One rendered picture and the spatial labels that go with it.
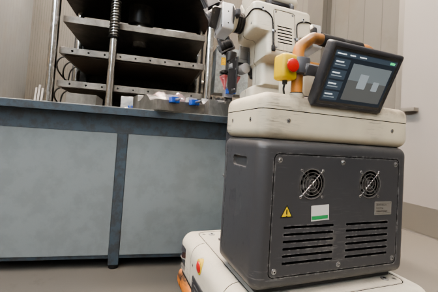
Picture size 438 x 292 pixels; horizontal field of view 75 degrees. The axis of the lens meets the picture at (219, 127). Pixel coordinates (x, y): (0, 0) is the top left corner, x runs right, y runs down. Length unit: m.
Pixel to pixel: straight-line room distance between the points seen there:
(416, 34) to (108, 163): 2.69
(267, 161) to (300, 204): 0.15
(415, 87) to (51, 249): 2.87
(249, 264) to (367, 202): 0.40
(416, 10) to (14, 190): 3.21
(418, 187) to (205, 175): 1.94
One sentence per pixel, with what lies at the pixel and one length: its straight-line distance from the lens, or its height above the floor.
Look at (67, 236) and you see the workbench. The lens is 1.64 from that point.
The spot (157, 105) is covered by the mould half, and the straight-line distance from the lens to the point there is 1.42.
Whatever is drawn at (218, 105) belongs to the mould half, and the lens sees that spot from 1.58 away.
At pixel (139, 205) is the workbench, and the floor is 0.31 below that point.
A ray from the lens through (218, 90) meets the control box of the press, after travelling 2.49.
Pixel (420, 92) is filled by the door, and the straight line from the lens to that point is 2.97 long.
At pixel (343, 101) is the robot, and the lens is 0.87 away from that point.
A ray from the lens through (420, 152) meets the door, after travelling 2.92.
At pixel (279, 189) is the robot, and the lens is 0.77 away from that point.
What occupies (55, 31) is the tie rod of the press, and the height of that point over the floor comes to 1.38.
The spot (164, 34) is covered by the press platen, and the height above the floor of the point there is 1.50.
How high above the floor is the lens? 0.68
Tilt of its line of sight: 2 degrees up
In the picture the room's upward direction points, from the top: 4 degrees clockwise
